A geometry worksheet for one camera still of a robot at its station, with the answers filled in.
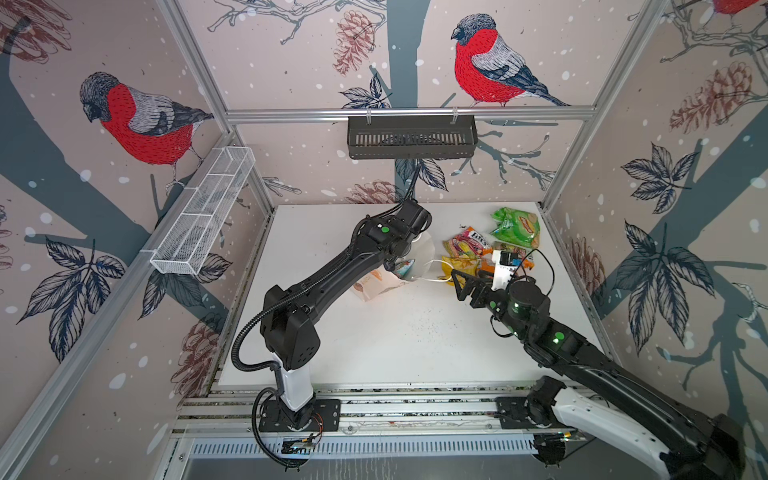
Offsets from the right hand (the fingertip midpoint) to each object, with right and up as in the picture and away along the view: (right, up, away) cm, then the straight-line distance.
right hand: (461, 275), depth 73 cm
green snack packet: (+27, +13, +31) cm, 43 cm away
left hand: (-19, +11, +8) cm, 23 cm away
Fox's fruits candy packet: (+11, +7, +32) cm, 34 cm away
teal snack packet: (-14, 0, +18) cm, 23 cm away
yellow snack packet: (+7, 0, +24) cm, 25 cm away
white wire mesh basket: (-67, +8, -2) cm, 68 cm away
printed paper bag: (-21, -2, +5) cm, 22 cm away
